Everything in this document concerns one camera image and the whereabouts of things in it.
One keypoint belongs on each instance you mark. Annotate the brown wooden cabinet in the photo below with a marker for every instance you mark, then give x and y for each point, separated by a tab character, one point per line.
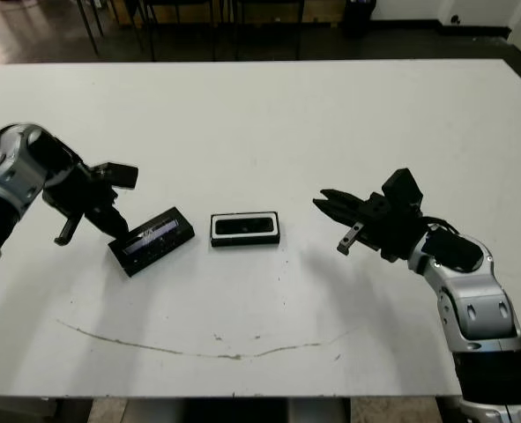
189	13

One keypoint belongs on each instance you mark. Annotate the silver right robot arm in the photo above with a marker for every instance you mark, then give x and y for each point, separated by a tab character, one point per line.
480	304

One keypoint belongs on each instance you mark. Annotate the black box base white insert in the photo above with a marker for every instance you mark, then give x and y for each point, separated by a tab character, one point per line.
247	242

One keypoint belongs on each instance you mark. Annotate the black chair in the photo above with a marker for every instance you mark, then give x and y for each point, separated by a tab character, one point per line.
185	37
269	37

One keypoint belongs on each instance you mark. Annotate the small black wall fixture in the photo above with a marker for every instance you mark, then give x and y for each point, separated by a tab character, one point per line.
455	19

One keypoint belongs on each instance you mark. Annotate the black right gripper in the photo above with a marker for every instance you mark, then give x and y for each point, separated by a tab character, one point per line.
396	233

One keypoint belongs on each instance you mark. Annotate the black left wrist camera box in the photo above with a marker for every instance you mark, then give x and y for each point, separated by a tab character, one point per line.
121	176

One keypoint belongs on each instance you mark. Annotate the black camera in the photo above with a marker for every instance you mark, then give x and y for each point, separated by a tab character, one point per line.
244	225

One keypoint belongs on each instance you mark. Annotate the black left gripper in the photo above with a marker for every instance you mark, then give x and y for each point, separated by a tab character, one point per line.
84	189

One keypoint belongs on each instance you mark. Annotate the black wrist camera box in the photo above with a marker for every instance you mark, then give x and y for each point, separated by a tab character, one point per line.
403	187
121	176

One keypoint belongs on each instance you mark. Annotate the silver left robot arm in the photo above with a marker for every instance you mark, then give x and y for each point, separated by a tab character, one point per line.
9	172

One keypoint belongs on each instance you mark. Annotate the black metal desk leg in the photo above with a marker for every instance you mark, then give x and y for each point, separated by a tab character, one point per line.
90	31

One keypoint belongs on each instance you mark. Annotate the black trash bin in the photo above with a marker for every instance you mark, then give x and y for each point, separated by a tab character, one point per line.
359	20

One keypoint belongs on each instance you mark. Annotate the black box lid with window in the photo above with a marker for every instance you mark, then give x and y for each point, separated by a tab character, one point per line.
154	249

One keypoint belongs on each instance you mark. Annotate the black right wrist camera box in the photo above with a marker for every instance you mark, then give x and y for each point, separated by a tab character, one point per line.
403	187

